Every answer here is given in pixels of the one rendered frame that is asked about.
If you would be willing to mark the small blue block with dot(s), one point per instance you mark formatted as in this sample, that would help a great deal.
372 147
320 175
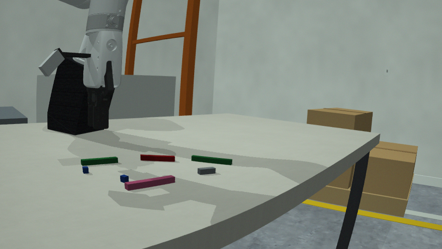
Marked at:
124 178
85 169

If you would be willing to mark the pink rectangular rod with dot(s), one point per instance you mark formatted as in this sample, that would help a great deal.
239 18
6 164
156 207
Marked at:
134 185

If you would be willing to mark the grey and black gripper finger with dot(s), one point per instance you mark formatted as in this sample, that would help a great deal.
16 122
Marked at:
102 100
91 103

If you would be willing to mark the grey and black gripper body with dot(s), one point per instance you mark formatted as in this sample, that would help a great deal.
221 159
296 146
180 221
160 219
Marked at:
103 45

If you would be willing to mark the green rod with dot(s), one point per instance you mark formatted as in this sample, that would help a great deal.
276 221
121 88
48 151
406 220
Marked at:
98 161
224 161

